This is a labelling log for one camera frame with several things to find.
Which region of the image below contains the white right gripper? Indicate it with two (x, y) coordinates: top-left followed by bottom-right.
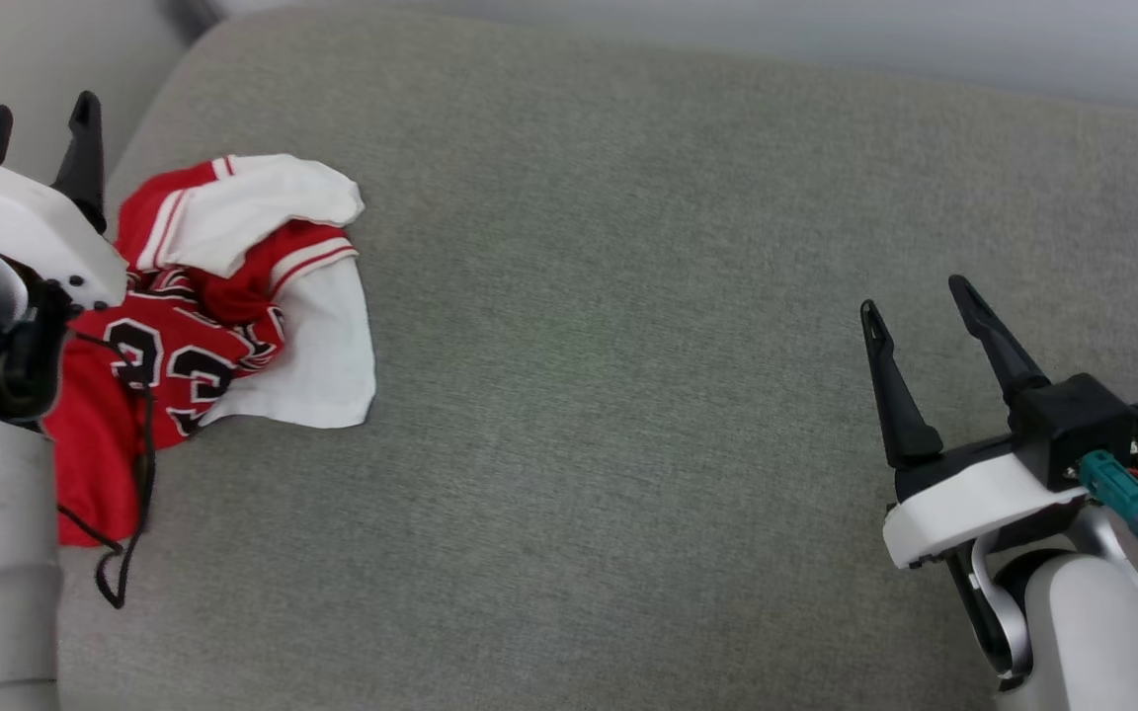
(859, 274), (1091, 572)

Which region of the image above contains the grey fabric sofa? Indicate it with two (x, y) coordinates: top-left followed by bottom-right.
(53, 5), (1138, 711)

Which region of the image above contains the red white basketball jersey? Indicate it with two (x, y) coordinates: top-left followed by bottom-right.
(41, 153), (378, 549)

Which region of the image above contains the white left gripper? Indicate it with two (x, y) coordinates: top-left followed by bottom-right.
(0, 90), (130, 310)

